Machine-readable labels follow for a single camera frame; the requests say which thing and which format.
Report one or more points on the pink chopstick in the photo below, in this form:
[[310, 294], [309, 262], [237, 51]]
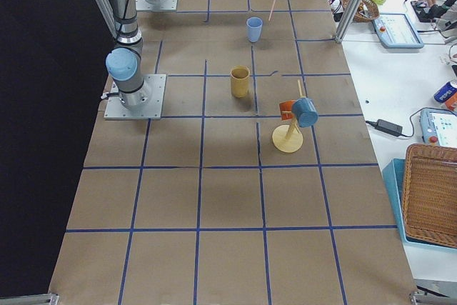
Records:
[[272, 9]]

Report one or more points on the light blue plastic cup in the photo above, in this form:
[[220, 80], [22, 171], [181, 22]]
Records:
[[254, 27]]

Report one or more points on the round wicker basket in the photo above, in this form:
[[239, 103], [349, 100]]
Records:
[[367, 11]]

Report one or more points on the far teach pendant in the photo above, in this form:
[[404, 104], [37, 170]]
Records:
[[396, 31]]

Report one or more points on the teach pendant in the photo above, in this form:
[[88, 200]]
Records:
[[396, 31], [438, 127]]

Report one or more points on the blue mug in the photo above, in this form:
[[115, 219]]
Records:
[[305, 112]]

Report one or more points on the black joystick controller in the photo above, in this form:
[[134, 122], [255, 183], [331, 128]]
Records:
[[428, 14]]

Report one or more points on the wooden mug tree stand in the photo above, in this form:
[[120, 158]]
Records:
[[288, 138]]

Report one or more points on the black power adapter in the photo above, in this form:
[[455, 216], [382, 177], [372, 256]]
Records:
[[386, 127]]

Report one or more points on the pepsi can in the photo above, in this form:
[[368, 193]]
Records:
[[446, 91]]

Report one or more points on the near teach pendant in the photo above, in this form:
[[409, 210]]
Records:
[[438, 127]]

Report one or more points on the light blue tray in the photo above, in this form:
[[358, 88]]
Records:
[[393, 175]]

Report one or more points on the rectangular wicker tray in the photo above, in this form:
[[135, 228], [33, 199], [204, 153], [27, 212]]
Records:
[[429, 194]]

